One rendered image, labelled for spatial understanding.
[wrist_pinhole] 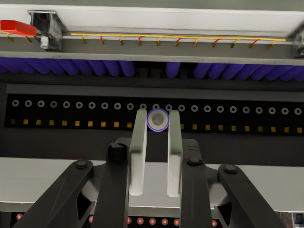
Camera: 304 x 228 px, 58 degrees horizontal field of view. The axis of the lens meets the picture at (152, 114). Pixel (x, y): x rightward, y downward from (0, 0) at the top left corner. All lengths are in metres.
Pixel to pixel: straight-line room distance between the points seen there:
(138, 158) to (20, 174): 0.19
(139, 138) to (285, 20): 0.20
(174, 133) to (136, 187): 0.04
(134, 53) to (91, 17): 0.06
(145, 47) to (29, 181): 0.19
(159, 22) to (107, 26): 0.05
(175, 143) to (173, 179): 0.02
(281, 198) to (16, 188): 0.27
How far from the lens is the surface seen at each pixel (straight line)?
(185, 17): 0.29
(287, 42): 0.34
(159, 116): 0.21
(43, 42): 0.30
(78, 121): 0.45
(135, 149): 0.15
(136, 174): 0.16
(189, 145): 0.18
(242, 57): 0.33
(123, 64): 0.35
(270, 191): 0.31
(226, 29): 0.31
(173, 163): 0.16
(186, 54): 0.31
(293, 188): 0.32
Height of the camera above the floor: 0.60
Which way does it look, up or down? 7 degrees up
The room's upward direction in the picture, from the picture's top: 178 degrees counter-clockwise
